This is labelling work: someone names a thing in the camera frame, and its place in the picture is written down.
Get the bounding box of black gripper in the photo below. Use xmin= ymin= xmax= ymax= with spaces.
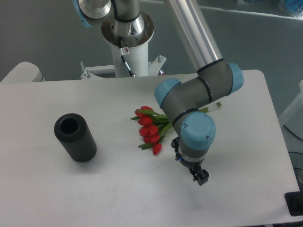
xmin=171 ymin=138 xmax=209 ymax=186

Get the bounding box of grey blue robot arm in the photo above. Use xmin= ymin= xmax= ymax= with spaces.
xmin=73 ymin=0 xmax=244 ymax=185

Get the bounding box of red tulip bouquet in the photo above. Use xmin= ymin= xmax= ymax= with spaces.
xmin=131 ymin=102 xmax=222 ymax=156

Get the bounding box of black device at table edge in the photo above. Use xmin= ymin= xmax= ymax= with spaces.
xmin=285 ymin=191 xmax=303 ymax=217

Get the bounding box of black ribbed cylindrical vase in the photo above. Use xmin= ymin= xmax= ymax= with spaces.
xmin=54 ymin=113 xmax=97 ymax=162

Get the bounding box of blue plastic bag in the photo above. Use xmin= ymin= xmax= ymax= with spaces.
xmin=235 ymin=0 xmax=303 ymax=18

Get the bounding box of white chair back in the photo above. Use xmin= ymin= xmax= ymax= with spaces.
xmin=0 ymin=61 xmax=45 ymax=84

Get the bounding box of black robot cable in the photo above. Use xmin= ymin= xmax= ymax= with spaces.
xmin=110 ymin=0 xmax=137 ymax=78

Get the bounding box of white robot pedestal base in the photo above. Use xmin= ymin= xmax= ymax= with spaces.
xmin=81 ymin=11 xmax=167 ymax=79

